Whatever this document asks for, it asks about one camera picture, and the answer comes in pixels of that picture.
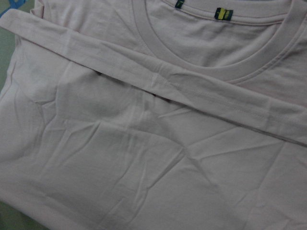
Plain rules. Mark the pink Snoopy t-shirt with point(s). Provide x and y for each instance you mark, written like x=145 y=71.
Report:
x=157 y=114

